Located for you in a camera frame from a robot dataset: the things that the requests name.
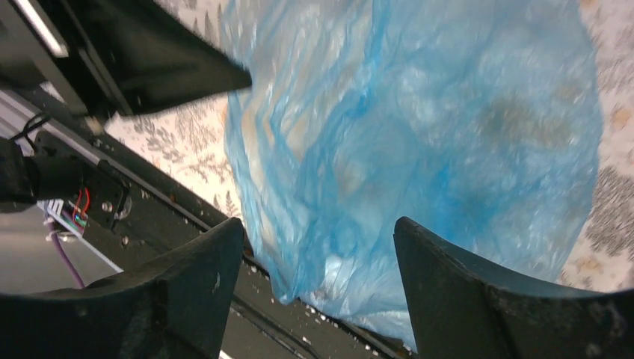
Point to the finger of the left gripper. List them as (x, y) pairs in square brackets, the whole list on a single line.
[(133, 58)]

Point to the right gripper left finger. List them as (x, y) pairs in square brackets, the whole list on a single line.
[(175, 306)]

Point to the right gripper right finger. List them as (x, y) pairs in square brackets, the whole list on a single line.
[(464, 306)]

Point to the blue plastic trash bag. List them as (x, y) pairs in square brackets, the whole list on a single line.
[(479, 120)]

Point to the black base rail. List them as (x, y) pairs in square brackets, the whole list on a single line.
[(166, 214)]

